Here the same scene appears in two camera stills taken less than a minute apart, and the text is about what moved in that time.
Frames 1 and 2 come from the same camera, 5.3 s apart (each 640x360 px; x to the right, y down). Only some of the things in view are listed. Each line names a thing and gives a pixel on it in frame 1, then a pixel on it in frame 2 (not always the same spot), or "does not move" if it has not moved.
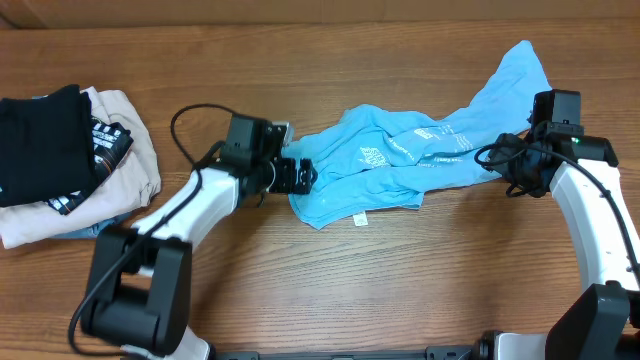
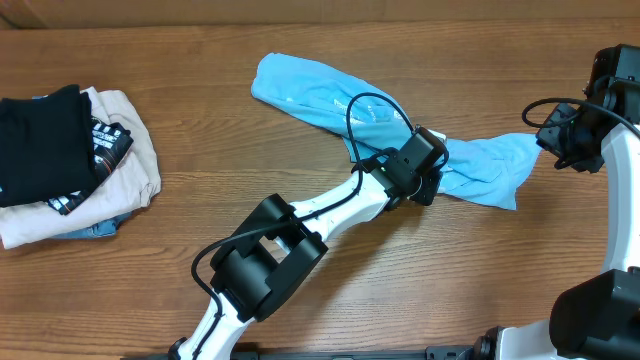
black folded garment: (47, 147) does not move
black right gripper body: (517, 171) → (575, 142)
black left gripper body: (284, 181) → (427, 185)
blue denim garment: (92, 231) does not move
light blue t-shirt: (368, 160) → (374, 122)
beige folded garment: (133, 182) does not move
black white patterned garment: (110, 143) does not move
